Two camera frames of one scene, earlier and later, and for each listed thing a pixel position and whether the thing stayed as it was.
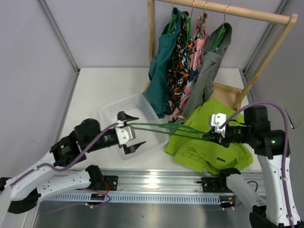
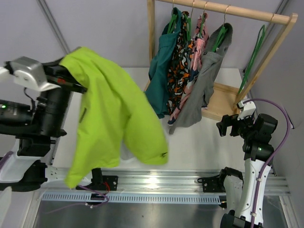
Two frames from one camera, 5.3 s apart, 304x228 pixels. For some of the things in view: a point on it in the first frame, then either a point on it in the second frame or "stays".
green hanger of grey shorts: x=221 y=34 stays
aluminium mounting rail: x=165 y=182 stays
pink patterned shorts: x=200 y=38 stays
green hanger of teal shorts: x=172 y=22 stays
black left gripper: x=122 y=116 -> x=54 y=72
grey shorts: x=202 y=88 stays
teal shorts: x=157 y=96 stays
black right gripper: x=217 y=137 -> x=228 y=120
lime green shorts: x=190 y=146 -> x=112 y=114
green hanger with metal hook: x=197 y=133 -> x=255 y=50
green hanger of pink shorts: x=202 y=20 stays
